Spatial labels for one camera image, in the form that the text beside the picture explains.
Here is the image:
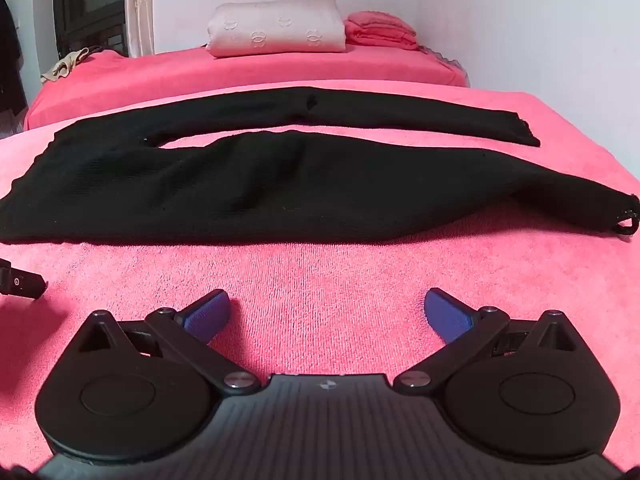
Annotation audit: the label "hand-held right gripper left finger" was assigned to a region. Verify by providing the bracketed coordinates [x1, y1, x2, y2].
[72, 288, 262, 395]

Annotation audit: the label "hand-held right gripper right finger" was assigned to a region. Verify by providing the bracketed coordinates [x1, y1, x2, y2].
[392, 287, 582, 395]

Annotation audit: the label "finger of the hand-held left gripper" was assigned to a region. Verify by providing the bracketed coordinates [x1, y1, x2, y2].
[0, 259, 47, 301]

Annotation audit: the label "black pants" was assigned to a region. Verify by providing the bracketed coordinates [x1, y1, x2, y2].
[0, 86, 640, 246]

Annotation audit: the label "pink fleece blanket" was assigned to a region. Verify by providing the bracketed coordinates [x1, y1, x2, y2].
[0, 79, 640, 471]

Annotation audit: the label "beige cloth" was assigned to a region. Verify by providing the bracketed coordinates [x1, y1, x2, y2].
[40, 47, 103, 85]

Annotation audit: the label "dark hanging clothes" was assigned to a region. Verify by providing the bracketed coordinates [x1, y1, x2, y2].
[0, 0, 27, 116]

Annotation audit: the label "pink covered bed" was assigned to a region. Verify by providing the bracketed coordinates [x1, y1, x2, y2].
[22, 42, 471, 132]

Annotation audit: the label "dark wooden cabinet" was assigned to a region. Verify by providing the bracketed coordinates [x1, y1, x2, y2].
[52, 0, 126, 58]

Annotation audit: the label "folded pink blanket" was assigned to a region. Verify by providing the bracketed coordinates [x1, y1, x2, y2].
[343, 10, 420, 52]

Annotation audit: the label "pale pink pillow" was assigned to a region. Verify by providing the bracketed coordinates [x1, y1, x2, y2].
[205, 0, 348, 58]

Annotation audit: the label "pink curtain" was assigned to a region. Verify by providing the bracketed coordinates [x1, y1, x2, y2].
[123, 0, 156, 58]

